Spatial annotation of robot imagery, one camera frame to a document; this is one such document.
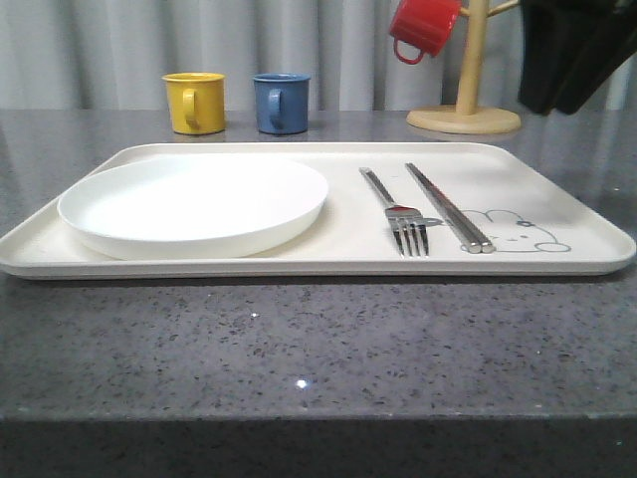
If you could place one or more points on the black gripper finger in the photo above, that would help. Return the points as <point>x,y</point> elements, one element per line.
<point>611,44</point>
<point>555,33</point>

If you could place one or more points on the silver metal fork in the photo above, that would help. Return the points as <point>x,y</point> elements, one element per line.
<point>407,224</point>

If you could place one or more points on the white round plate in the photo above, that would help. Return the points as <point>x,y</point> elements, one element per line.
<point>205,206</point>

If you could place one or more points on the wooden mug tree stand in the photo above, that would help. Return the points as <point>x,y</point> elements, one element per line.
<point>466,116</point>

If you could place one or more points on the red enamel mug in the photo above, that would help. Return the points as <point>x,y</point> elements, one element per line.
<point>423,24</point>

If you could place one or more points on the cream rabbit print tray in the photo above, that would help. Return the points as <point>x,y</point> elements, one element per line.
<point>486,213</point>

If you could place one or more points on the blue enamel mug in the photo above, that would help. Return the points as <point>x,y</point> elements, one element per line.
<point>282,102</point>

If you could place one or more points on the yellow enamel mug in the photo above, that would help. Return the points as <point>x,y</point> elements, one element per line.
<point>196,102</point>

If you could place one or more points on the grey curtain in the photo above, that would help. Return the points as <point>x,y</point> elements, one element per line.
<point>112,55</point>

